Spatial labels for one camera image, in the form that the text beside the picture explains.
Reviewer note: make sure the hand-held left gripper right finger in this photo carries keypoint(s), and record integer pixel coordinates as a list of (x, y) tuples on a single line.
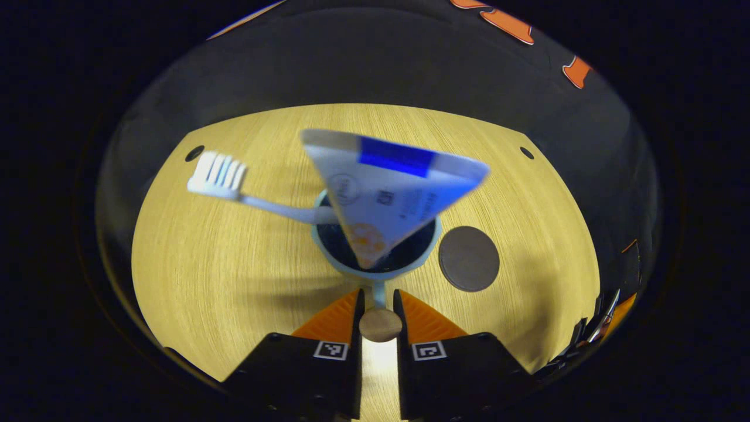
[(457, 375)]

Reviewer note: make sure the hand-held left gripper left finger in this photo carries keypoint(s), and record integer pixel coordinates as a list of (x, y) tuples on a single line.
[(293, 375)]

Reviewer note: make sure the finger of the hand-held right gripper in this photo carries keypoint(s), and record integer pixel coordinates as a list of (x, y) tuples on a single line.
[(631, 266), (621, 313)]

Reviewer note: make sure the dark round coaster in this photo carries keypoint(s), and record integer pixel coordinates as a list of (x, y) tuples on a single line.
[(469, 259)]

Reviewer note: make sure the white toothpaste tube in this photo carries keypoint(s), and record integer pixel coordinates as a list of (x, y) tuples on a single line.
[(387, 199)]

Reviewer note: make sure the white toothbrush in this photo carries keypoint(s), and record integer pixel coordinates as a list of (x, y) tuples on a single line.
[(217, 173)]

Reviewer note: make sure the wooden desktop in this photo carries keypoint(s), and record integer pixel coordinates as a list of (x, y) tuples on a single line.
[(222, 281)]

